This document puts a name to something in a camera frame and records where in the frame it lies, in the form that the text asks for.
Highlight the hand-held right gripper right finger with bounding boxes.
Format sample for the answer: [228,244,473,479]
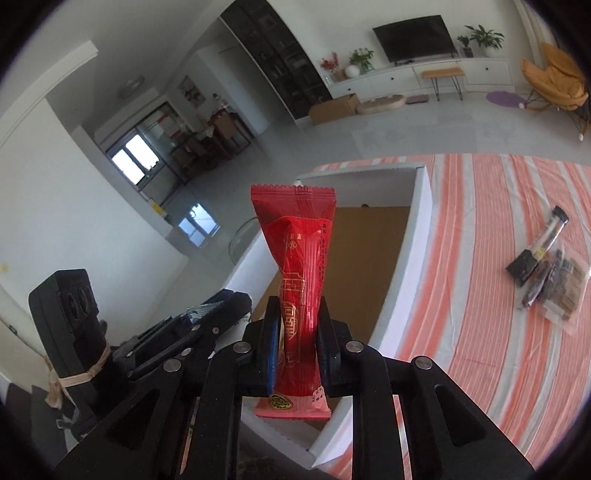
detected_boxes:
[315,295,536,480]

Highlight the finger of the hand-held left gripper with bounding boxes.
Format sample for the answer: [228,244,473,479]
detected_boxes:
[139,320,250,379]
[129,291,252,365]

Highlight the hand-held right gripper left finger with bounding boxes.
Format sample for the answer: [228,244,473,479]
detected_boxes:
[54,295,283,480]

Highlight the red snack packet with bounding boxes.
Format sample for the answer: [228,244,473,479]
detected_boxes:
[249,183,336,421]

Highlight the white cardboard box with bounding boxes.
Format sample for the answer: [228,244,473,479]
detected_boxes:
[228,164,432,472]

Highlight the clear packet of brown biscuits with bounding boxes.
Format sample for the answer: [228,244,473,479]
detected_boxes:
[538,231,591,333]

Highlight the long black yellow snack packet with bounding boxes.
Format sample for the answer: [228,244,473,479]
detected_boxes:
[505,205,570,288]

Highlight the grey metal chair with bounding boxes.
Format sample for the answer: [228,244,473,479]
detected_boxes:
[228,215,262,266]

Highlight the wooden dining set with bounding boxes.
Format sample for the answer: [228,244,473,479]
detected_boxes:
[168,108,254,171]

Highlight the balcony glass door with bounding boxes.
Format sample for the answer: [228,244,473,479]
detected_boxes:
[95,104,185,190]

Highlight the brown cardboard box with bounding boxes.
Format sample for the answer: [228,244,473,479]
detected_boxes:
[308,93,361,125]

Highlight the beige cat scratcher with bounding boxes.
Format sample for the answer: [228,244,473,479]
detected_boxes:
[356,95,406,116]

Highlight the black display cabinet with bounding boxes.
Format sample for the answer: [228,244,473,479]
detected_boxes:
[219,0,334,121]

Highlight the red flowers in vase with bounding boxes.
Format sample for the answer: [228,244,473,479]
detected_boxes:
[320,52,346,83]

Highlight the green plant in vase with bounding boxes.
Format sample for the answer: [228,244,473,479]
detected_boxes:
[348,47,376,75]

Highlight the white television cabinet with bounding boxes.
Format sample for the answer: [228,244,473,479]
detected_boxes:
[325,56,515,100]

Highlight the wooden stool with metal legs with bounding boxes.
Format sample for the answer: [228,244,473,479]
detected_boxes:
[421,67,467,102]

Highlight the purple round mat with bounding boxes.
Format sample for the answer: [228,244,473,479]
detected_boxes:
[486,90,527,109]

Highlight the black flat television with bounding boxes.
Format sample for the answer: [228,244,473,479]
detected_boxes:
[372,15,455,64]

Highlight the large green potted plant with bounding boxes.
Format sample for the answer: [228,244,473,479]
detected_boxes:
[465,24,505,58]

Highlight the orange lounge chair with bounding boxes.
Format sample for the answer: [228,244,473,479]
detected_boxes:
[521,42,591,125]

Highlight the framed wall picture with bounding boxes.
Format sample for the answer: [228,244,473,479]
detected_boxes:
[178,75,206,109]

